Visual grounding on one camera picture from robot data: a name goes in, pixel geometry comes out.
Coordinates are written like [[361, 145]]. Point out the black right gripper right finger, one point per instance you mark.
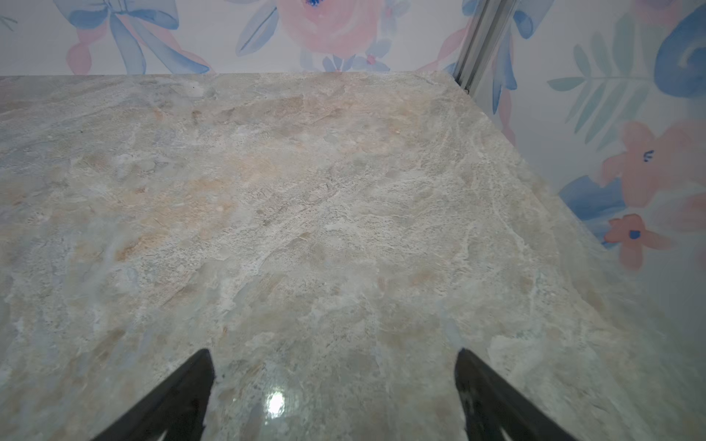
[[494, 410]]

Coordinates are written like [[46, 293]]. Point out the aluminium corner post right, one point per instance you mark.
[[487, 26]]

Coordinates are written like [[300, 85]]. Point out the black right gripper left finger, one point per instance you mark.
[[174, 410]]

